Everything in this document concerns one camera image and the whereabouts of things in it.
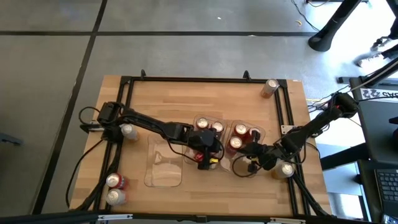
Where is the silver and orange soda can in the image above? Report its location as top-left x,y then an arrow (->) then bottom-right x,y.
260,78 -> 280,100
105,188 -> 129,206
272,161 -> 295,180
119,123 -> 141,142

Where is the black slanted bar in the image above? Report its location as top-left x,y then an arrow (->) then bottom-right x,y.
338,57 -> 398,91

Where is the black floor cable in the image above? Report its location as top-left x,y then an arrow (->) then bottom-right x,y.
290,0 -> 322,32

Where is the black desk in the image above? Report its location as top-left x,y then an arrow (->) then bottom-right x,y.
349,76 -> 398,224

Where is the black stand leg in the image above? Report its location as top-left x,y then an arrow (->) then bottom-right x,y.
385,0 -> 398,19
308,0 -> 371,53

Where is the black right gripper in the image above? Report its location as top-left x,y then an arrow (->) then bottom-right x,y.
238,128 -> 283,174

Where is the black round object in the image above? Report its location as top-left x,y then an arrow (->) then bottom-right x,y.
388,116 -> 398,141

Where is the black laptop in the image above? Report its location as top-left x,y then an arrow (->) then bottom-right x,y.
374,167 -> 398,224

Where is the thin black cable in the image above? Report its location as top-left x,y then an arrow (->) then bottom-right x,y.
65,138 -> 105,208

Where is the clear plastic bin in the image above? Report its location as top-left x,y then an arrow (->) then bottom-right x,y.
222,119 -> 267,180
143,133 -> 184,189
183,114 -> 229,172

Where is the black desk crossbar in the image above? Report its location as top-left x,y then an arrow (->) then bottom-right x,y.
320,142 -> 371,171

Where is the person's leg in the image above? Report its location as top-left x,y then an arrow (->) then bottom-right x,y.
371,18 -> 398,60

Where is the person's foot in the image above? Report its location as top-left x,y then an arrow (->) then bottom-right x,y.
356,51 -> 384,68

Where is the black metal table frame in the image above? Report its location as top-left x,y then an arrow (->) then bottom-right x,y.
74,75 -> 335,218

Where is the orange Fanta soda can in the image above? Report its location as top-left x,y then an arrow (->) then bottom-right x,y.
228,136 -> 244,156
106,172 -> 129,190
248,126 -> 264,142
233,123 -> 249,139

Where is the red Coca-Cola can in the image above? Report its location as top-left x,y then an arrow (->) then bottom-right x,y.
211,120 -> 225,134
195,116 -> 210,131

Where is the grey floor object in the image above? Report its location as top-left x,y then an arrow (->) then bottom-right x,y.
0,132 -> 23,146

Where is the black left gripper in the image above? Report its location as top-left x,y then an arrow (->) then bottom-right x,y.
186,127 -> 224,171

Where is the black metal crossbar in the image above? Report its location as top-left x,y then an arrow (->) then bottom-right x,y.
0,211 -> 398,224

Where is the white printed label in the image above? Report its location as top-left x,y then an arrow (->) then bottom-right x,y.
359,88 -> 398,101

